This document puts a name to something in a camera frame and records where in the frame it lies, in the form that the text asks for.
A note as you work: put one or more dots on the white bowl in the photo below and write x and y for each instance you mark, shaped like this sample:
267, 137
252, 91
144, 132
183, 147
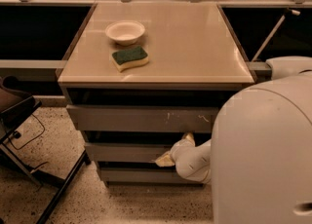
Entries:
125, 32

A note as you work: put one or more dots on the white chair armrest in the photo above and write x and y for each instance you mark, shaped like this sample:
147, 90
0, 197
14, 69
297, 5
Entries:
285, 66

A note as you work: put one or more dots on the grey drawer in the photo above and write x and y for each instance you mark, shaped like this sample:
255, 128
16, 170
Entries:
127, 153
142, 118
141, 176

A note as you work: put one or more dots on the grey drawer cabinet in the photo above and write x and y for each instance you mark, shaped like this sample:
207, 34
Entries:
193, 62

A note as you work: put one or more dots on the green yellow sponge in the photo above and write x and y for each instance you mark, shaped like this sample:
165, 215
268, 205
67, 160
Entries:
130, 58

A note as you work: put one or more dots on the grey bottom drawer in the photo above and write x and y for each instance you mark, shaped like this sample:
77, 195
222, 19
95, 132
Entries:
141, 176

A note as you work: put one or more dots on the grey top drawer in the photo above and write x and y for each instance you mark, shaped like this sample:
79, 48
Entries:
142, 118

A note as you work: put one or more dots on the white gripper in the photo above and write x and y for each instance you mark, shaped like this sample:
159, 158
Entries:
178, 152

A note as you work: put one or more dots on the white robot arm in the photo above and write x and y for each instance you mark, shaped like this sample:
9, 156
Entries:
259, 158

